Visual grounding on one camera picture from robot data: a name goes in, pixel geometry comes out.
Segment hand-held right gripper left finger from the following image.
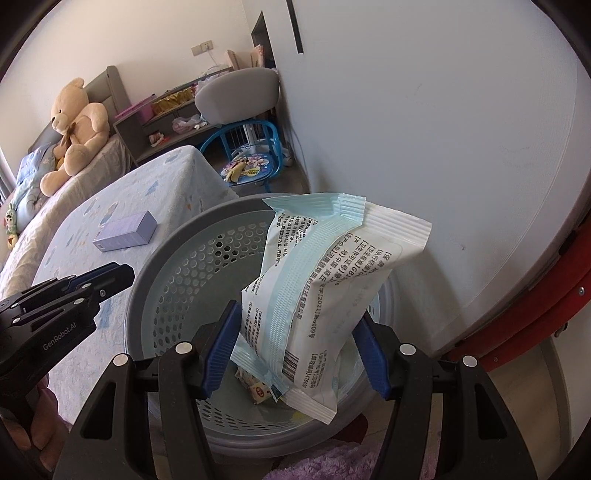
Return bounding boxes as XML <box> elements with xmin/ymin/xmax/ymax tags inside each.
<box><xmin>53</xmin><ymin>299</ymin><xmax>243</xmax><ymax>480</ymax></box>

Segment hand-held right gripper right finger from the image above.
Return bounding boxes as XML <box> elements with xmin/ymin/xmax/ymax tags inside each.
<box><xmin>353</xmin><ymin>316</ymin><xmax>539</xmax><ymax>480</ymax></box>

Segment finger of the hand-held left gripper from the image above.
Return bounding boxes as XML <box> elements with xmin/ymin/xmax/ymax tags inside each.
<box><xmin>18</xmin><ymin>261</ymin><xmax>136</xmax><ymax>298</ymax></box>
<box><xmin>9</xmin><ymin>288</ymin><xmax>108</xmax><ymax>326</ymax></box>

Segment red patterned snack packet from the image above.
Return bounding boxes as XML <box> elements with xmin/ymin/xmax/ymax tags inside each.
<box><xmin>235</xmin><ymin>367</ymin><xmax>278</xmax><ymax>404</ymax></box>

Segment grey perforated plastic basket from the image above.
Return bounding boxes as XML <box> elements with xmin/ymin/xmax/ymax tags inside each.
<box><xmin>124</xmin><ymin>194</ymin><xmax>398</xmax><ymax>446</ymax></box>

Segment white and green packet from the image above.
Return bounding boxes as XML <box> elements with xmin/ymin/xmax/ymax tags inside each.
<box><xmin>231</xmin><ymin>191</ymin><xmax>432</xmax><ymax>425</ymax></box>

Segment person's left hand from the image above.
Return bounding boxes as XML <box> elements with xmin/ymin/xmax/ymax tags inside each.
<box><xmin>0</xmin><ymin>374</ymin><xmax>75</xmax><ymax>476</ymax></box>

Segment purple carton box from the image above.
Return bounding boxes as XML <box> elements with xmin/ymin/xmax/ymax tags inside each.
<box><xmin>92</xmin><ymin>212</ymin><xmax>158</xmax><ymax>253</ymax></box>

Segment blue printed fleece blanket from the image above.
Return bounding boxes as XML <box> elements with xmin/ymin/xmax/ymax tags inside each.
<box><xmin>0</xmin><ymin>145</ymin><xmax>241</xmax><ymax>425</ymax></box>

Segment small green-hooded plush doll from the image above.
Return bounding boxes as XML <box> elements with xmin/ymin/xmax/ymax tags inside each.
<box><xmin>4</xmin><ymin>203</ymin><xmax>19</xmax><ymax>247</ymax></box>

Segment purple fluffy rug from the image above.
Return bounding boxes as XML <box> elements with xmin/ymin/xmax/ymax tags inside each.
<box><xmin>272</xmin><ymin>415</ymin><xmax>398</xmax><ymax>480</ymax></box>

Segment blue printed pillow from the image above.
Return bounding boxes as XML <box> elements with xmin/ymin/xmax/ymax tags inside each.
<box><xmin>16</xmin><ymin>143</ymin><xmax>56</xmax><ymax>195</ymax></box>

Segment grey desk shelf unit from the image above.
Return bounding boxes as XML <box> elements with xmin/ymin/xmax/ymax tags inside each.
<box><xmin>113</xmin><ymin>67</ymin><xmax>236</xmax><ymax>162</ymax></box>

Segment beige teddy bear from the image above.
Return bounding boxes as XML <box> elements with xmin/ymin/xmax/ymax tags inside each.
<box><xmin>39</xmin><ymin>78</ymin><xmax>110</xmax><ymax>197</ymax></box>

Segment clear plastic bag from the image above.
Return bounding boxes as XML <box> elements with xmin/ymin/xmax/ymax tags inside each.
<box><xmin>172</xmin><ymin>116</ymin><xmax>204</xmax><ymax>134</ymax></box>

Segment pink storage box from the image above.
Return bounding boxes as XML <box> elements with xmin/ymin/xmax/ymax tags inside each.
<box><xmin>115</xmin><ymin>95</ymin><xmax>155</xmax><ymax>121</ymax></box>

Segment cartoon printed seat cushion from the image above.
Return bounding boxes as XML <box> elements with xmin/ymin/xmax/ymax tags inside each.
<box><xmin>219</xmin><ymin>154</ymin><xmax>273</xmax><ymax>185</ymax></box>

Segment gold snack packs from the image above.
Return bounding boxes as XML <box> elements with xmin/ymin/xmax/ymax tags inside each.
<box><xmin>151</xmin><ymin>88</ymin><xmax>195</xmax><ymax>115</ymax></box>

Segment grey bed headboard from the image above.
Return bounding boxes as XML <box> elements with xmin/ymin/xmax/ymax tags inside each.
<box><xmin>28</xmin><ymin>65</ymin><xmax>132</xmax><ymax>158</ymax></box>

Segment blue child chair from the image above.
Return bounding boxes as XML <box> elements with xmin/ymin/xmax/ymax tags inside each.
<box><xmin>199</xmin><ymin>117</ymin><xmax>283</xmax><ymax>192</ymax></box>

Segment grey chair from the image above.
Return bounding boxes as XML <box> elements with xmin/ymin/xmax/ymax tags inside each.
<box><xmin>194</xmin><ymin>67</ymin><xmax>281</xmax><ymax>126</ymax></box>

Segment red metal frame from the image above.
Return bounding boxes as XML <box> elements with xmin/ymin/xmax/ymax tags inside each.
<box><xmin>443</xmin><ymin>228</ymin><xmax>591</xmax><ymax>374</ymax></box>

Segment black wardrobe handle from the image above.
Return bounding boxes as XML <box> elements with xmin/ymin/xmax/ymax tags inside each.
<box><xmin>286</xmin><ymin>0</ymin><xmax>304</xmax><ymax>54</ymax></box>

